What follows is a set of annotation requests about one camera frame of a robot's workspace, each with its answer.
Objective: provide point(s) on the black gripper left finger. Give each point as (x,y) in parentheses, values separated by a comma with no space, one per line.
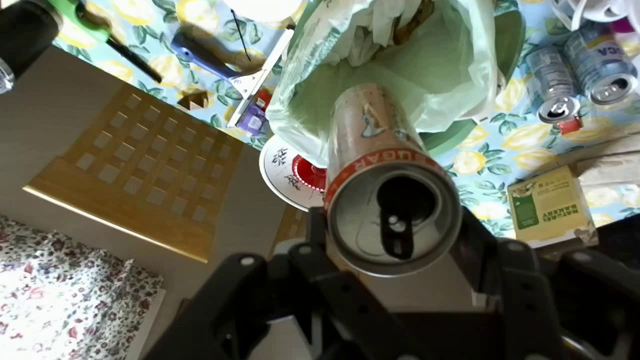
(316,231)

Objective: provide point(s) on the green plastic bin liner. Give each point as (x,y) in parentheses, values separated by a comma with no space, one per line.
(441,80)

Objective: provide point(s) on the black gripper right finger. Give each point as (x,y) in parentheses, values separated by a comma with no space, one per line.
(491,262)

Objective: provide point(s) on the floral print cloth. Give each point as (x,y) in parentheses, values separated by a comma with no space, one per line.
(60,292)

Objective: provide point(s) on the lemon print tablecloth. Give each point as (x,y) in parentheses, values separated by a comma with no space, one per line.
(493,192)

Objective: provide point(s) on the white purple carton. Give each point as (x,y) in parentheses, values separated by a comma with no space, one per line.
(257,106)

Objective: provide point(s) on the gold red drink can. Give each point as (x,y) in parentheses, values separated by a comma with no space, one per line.
(373,133)

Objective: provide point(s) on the crumpled white paper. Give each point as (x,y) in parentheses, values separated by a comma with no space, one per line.
(382,26)

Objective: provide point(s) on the white plate red print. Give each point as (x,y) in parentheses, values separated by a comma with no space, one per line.
(292,177)

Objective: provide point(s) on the silver blue drink can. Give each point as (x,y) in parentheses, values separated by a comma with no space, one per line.
(550,77)
(600,61)

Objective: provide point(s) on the green yellow cardboard box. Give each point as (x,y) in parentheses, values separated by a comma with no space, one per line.
(550,207)

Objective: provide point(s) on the wooden lattice panel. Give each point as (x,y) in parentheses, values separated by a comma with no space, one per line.
(146,173)

